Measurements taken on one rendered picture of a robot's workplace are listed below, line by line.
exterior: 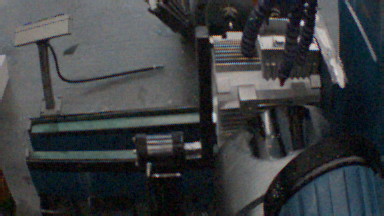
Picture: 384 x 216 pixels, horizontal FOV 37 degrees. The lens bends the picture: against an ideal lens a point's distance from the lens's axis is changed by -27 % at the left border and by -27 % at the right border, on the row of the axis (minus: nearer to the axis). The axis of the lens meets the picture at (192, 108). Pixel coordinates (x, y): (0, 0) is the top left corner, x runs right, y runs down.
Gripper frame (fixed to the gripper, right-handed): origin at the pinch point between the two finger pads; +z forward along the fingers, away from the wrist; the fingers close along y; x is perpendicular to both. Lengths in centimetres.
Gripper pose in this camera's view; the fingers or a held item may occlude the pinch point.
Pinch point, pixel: (192, 33)
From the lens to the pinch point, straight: 133.6
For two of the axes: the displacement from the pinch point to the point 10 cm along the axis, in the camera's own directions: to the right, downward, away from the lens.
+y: -0.8, -6.6, 7.4
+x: -8.4, 4.4, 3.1
